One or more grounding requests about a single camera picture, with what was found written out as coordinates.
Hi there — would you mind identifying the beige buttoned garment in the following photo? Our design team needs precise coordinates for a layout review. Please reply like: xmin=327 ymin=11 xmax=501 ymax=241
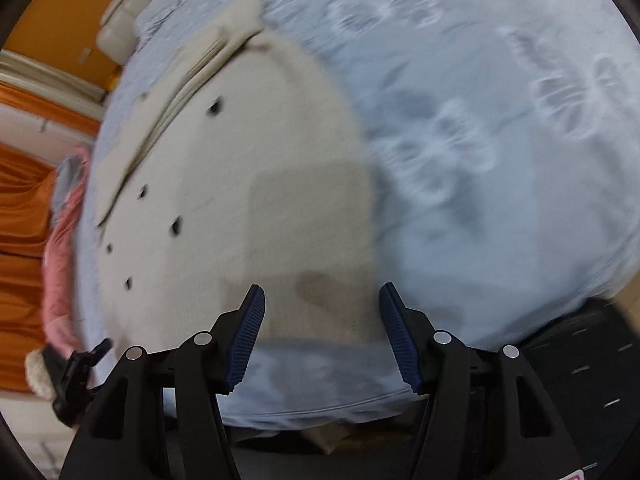
xmin=94 ymin=0 xmax=396 ymax=356

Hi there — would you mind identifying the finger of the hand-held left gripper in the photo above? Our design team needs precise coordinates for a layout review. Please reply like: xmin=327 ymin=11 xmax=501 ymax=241
xmin=52 ymin=338 xmax=114 ymax=428

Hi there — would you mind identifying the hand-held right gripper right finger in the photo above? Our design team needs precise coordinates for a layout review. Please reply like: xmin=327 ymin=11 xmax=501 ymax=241
xmin=378 ymin=282 xmax=583 ymax=480

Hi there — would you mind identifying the orange curtain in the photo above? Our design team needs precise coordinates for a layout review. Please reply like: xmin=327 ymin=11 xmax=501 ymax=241
xmin=0 ymin=82 xmax=101 ymax=392

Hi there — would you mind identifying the person's left forearm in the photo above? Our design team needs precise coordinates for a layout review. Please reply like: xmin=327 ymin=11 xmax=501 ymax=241
xmin=25 ymin=156 xmax=97 ymax=402

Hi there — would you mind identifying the light blue printed blanket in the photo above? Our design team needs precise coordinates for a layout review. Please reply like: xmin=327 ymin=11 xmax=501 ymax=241
xmin=75 ymin=0 xmax=637 ymax=431

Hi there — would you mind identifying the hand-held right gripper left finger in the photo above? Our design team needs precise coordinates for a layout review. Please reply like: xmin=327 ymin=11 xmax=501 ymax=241
xmin=60 ymin=284 xmax=266 ymax=480

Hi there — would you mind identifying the cream padded headboard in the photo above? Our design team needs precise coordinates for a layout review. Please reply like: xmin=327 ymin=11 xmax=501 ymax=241
xmin=97 ymin=0 xmax=196 ymax=67

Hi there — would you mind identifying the black cloth with white stitches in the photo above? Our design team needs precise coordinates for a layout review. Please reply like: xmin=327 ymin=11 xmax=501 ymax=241
xmin=517 ymin=296 xmax=640 ymax=480

